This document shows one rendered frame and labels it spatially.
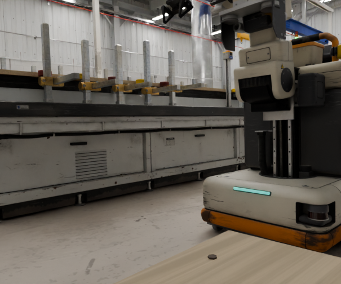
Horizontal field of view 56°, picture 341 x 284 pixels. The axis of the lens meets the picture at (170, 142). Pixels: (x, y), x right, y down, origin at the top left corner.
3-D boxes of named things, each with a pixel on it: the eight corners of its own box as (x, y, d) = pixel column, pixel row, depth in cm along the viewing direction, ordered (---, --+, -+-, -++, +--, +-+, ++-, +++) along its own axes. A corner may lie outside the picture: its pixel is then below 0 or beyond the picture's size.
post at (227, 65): (231, 107, 305) (231, 59, 303) (229, 107, 302) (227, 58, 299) (228, 107, 308) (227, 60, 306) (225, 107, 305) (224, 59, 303)
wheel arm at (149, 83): (152, 87, 203) (152, 80, 203) (148, 87, 201) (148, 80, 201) (114, 93, 235) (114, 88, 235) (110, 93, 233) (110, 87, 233)
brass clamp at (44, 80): (65, 86, 190) (64, 77, 190) (41, 84, 181) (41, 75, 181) (60, 87, 195) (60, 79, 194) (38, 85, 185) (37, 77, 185)
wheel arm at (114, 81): (119, 85, 186) (119, 78, 186) (114, 85, 184) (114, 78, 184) (83, 92, 218) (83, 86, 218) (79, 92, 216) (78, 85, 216)
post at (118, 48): (124, 114, 221) (121, 44, 219) (119, 114, 219) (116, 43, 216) (121, 115, 224) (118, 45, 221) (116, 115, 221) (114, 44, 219)
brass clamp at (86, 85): (101, 90, 207) (101, 82, 207) (82, 89, 198) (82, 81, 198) (96, 91, 212) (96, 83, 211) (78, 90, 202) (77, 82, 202)
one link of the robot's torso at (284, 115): (269, 120, 164) (268, 71, 163) (326, 118, 143) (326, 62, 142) (238, 121, 146) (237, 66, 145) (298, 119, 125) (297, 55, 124)
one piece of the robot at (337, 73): (266, 182, 200) (264, 47, 196) (364, 194, 160) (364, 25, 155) (234, 191, 178) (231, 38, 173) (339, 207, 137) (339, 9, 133)
